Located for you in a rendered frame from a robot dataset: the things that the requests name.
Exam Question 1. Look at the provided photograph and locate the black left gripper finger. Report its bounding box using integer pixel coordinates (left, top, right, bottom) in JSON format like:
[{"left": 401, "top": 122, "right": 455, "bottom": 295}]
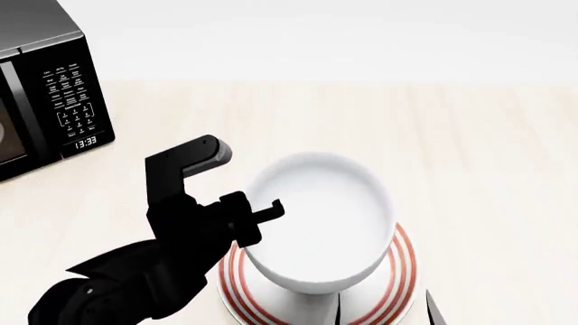
[{"left": 250, "top": 198, "right": 286, "bottom": 225}]

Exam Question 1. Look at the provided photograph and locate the black gripper camera mount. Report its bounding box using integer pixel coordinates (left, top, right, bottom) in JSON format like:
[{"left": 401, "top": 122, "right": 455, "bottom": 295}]
[{"left": 144, "top": 134, "right": 234, "bottom": 209}]

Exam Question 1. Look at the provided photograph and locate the white plate with red rings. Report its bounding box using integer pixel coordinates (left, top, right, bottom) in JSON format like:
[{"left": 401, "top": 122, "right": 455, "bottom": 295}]
[{"left": 216, "top": 221, "right": 418, "bottom": 325}]

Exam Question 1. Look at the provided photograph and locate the black microwave oven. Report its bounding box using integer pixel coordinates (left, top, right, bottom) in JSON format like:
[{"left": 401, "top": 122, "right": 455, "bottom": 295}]
[{"left": 0, "top": 0, "right": 117, "bottom": 184}]

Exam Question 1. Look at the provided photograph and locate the white bowl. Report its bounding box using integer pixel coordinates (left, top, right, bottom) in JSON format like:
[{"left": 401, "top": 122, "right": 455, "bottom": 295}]
[{"left": 243, "top": 151, "right": 398, "bottom": 296}]

